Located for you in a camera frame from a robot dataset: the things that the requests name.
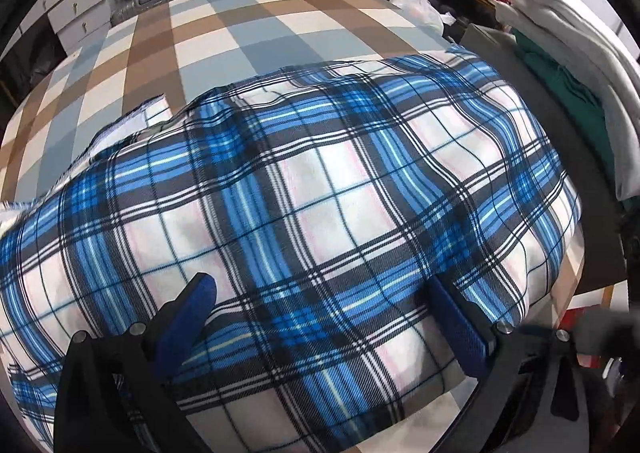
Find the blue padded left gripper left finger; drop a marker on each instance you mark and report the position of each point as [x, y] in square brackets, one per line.
[175, 328]

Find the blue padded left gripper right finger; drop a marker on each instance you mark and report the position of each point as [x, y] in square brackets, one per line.
[464, 325]

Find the blue white plaid shirt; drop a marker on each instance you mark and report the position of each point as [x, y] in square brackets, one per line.
[321, 198]

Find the grey folded garment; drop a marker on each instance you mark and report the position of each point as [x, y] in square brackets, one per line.
[604, 260]

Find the green folded garment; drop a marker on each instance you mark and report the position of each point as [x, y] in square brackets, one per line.
[583, 107]

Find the checkered brown blue bedsheet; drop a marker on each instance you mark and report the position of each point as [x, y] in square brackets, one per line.
[148, 69]

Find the white plastic bag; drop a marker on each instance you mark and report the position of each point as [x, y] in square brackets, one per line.
[422, 12]

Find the white folded garment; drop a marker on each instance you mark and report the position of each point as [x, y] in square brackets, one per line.
[576, 38]

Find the white drawer cabinet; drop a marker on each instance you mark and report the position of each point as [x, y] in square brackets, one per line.
[74, 22]

